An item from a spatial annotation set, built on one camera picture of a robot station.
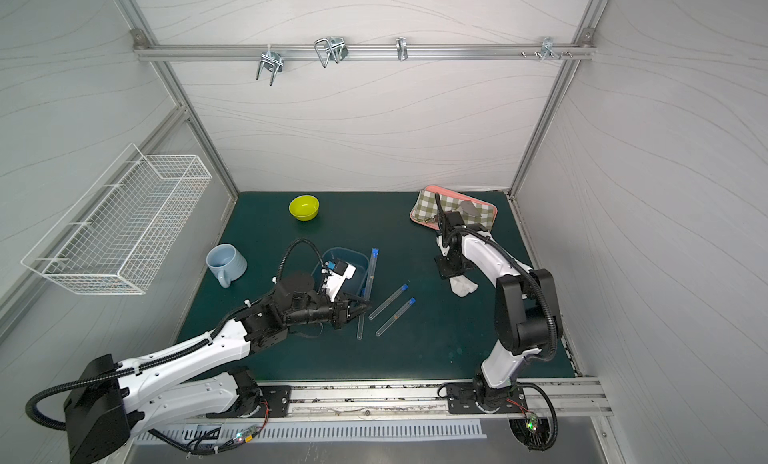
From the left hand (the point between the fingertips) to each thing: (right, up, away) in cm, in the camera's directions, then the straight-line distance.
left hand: (370, 309), depth 69 cm
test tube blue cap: (+10, -5, +21) cm, 24 cm away
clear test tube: (-1, +5, +1) cm, 5 cm away
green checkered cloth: (+18, +25, +46) cm, 55 cm away
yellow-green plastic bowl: (-29, +26, +45) cm, 59 cm away
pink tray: (+26, +34, +56) cm, 71 cm away
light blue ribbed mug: (-45, +8, +19) cm, 50 cm away
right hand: (+24, +6, +22) cm, 33 cm away
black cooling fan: (+40, -31, +2) cm, 50 cm away
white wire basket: (-59, +17, -3) cm, 61 cm away
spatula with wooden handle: (+35, +26, +45) cm, 63 cm away
